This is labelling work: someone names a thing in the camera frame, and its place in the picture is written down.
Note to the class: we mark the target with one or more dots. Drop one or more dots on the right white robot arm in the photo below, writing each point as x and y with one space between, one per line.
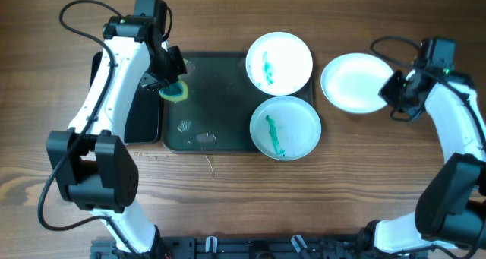
445 217

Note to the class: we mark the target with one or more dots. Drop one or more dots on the large dark green tray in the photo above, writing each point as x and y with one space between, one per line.
216 115

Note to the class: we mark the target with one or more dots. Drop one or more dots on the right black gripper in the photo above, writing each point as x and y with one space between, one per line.
385 93

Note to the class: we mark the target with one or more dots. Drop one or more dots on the white plate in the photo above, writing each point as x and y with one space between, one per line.
352 82
285 128
279 63

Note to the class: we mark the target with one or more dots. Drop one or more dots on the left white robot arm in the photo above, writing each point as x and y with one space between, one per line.
90 162

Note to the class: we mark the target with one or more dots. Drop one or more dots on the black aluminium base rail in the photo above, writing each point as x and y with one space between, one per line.
297 246

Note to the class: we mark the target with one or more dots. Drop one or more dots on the yellow green sponge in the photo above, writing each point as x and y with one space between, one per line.
175 92

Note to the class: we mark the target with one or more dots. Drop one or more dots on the white plate top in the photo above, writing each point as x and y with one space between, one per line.
279 63

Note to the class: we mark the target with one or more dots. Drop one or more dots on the small black tray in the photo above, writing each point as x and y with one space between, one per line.
144 118

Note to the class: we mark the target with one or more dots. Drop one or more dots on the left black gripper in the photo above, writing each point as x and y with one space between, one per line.
175 68

